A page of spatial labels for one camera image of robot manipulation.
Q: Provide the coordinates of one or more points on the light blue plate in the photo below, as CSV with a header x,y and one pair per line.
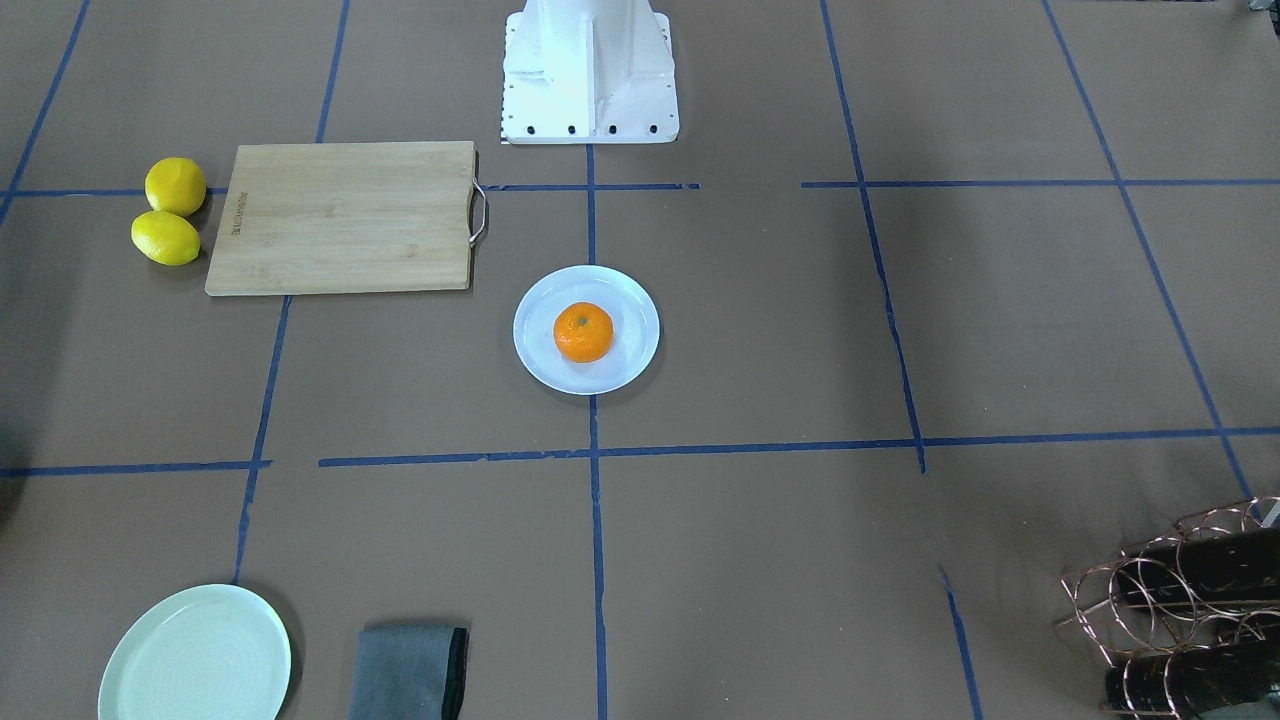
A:
x,y
636,329

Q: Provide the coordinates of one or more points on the orange fruit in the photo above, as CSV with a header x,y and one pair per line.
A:
x,y
583,333

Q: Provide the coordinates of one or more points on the pale green plate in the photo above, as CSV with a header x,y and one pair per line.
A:
x,y
214,651

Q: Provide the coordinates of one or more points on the wooden cutting board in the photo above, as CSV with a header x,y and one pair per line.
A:
x,y
378,217

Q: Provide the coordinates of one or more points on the grey folded cloth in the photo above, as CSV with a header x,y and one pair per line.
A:
x,y
409,671

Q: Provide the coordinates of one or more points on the yellow lemon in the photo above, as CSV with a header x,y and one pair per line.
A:
x,y
165,238
175,185

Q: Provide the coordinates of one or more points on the dark wine bottle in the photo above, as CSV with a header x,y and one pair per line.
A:
x,y
1216,573
1239,680

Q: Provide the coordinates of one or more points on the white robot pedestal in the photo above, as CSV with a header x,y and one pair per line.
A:
x,y
588,72

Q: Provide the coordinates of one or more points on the copper wire bottle holder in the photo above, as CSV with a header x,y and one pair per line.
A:
x,y
1186,622

